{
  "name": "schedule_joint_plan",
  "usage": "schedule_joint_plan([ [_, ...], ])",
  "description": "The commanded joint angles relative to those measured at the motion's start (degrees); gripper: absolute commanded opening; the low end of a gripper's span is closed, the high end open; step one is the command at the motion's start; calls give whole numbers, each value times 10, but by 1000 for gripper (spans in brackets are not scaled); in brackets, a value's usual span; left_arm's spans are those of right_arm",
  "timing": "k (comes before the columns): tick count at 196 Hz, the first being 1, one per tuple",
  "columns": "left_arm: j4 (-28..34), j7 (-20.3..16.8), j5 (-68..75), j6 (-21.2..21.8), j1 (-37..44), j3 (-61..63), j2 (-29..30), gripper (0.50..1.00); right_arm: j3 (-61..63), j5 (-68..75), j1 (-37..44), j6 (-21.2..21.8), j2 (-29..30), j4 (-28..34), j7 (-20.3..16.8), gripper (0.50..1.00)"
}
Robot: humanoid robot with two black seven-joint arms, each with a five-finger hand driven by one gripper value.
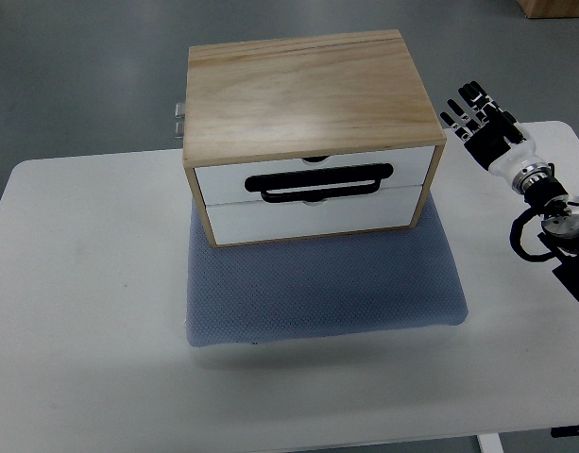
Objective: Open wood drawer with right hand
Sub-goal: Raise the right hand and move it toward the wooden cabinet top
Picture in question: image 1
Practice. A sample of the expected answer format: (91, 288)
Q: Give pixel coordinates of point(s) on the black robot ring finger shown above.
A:
(465, 118)

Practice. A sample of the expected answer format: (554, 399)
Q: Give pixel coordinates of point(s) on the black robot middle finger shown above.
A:
(463, 91)

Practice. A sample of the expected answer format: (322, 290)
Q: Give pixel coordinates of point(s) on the white table leg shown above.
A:
(489, 443)

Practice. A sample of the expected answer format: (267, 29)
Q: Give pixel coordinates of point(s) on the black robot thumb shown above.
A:
(510, 129)

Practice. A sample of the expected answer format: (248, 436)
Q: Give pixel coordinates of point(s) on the metal table clamp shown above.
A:
(179, 116)

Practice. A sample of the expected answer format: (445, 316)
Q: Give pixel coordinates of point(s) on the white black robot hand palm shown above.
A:
(517, 164)

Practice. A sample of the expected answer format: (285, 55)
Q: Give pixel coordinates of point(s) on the wooden drawer cabinet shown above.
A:
(305, 98)

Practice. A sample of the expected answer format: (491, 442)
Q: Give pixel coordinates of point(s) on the blue grey mesh cushion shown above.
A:
(269, 292)

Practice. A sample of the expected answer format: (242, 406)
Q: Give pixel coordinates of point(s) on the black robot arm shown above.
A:
(549, 228)

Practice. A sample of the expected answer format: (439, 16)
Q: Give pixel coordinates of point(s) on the black table control panel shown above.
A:
(564, 432)

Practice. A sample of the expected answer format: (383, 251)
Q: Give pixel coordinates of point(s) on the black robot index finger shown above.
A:
(478, 98)

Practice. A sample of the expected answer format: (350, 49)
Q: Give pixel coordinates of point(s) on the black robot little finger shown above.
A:
(461, 132)

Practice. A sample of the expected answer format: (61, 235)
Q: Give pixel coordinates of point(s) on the white drawer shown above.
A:
(258, 221)
(244, 182)

